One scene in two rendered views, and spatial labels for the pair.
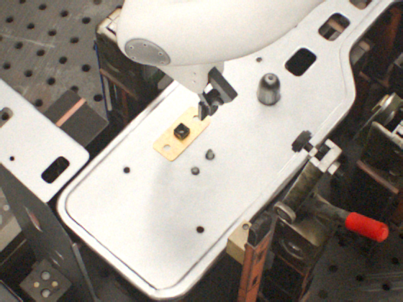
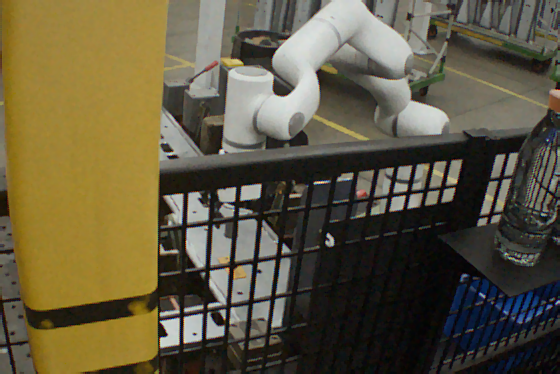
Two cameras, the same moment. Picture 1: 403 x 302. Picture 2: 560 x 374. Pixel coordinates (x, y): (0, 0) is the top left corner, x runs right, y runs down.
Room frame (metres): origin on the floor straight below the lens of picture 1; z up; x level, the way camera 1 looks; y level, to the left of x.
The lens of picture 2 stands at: (0.10, 1.06, 1.78)
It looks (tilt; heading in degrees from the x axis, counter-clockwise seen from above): 27 degrees down; 290
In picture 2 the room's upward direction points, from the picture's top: 7 degrees clockwise
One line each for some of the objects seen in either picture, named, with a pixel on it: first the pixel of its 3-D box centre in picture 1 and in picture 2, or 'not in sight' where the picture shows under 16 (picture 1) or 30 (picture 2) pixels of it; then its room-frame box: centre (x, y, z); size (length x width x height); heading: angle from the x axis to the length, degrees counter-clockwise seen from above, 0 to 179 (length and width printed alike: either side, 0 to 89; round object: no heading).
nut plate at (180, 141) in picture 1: (181, 131); (232, 265); (0.56, 0.03, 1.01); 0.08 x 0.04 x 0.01; 140
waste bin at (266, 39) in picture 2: not in sight; (263, 84); (1.81, -2.99, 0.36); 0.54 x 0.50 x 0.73; 69
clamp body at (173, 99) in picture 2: not in sight; (174, 127); (1.23, -0.82, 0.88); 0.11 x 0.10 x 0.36; 50
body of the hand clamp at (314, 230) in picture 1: (295, 261); not in sight; (0.42, -0.14, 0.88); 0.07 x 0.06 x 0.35; 50
